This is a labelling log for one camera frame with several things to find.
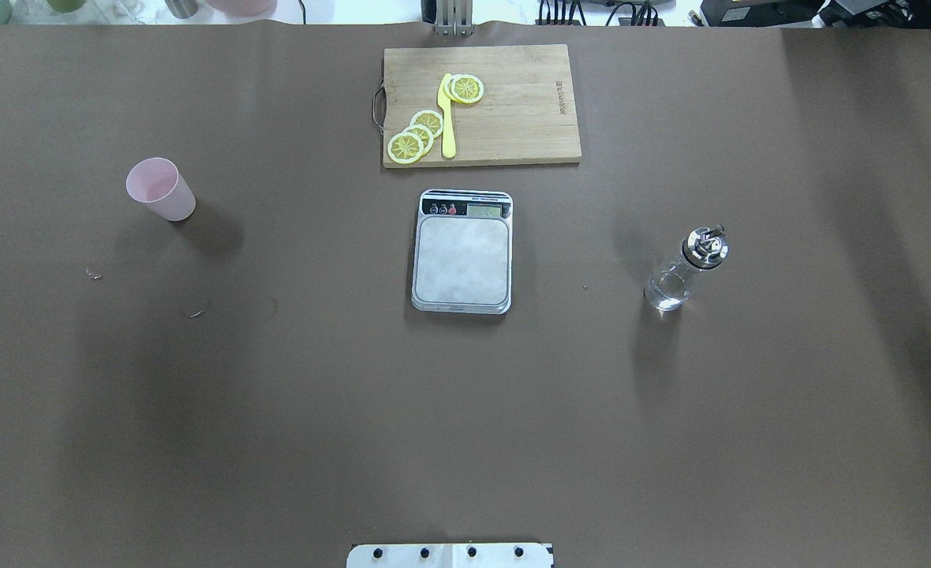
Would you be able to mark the glass sauce bottle metal spout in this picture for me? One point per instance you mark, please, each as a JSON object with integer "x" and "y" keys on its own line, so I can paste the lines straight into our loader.
{"x": 672, "y": 283}

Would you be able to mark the pink plastic cup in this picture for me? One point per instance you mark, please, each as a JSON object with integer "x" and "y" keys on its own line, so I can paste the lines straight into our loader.
{"x": 157, "y": 184}

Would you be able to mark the silver kitchen scale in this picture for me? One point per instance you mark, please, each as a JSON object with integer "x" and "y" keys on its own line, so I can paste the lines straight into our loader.
{"x": 462, "y": 255}

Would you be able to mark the middle lemon slice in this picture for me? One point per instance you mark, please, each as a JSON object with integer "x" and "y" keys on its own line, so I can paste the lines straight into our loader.
{"x": 424, "y": 134}

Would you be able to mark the yellow plastic knife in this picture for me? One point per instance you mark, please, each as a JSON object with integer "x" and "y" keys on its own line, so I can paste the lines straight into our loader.
{"x": 448, "y": 141}

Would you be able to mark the bamboo cutting board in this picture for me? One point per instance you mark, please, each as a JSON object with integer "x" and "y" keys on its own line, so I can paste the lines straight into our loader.
{"x": 527, "y": 116}

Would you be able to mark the lemon slice by knife blade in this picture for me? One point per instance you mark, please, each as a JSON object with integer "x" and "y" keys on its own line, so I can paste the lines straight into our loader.
{"x": 465, "y": 88}

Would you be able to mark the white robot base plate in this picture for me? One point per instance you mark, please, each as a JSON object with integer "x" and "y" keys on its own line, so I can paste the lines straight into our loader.
{"x": 524, "y": 554}

